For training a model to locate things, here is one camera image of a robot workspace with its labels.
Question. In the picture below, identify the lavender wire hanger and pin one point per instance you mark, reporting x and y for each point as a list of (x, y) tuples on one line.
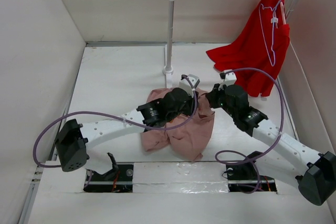
[(271, 54)]

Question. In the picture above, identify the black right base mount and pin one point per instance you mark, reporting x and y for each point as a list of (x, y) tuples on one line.
[(243, 178)]

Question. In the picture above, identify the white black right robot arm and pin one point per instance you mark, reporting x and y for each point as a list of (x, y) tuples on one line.
[(316, 171)]

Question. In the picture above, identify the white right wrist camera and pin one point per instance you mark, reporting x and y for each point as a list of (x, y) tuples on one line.
[(228, 78)]

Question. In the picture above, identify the pink printed t shirt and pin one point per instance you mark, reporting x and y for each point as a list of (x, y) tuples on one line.
[(189, 140)]

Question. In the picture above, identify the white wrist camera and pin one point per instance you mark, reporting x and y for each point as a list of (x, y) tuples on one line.
[(228, 78), (189, 83)]

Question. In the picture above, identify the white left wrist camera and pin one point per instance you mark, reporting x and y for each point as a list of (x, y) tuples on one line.
[(189, 83)]

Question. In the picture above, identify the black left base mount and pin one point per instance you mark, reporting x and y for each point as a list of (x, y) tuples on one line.
[(117, 180)]

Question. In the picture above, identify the red t shirt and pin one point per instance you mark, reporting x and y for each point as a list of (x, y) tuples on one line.
[(248, 53)]

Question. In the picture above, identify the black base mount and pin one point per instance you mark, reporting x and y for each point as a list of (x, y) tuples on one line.
[(243, 178), (117, 180)]

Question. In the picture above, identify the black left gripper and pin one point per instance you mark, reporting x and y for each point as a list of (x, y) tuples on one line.
[(191, 106)]

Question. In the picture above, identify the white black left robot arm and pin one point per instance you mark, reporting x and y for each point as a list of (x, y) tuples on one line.
[(74, 142)]

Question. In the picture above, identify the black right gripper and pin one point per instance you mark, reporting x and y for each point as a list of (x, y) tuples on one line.
[(212, 95)]

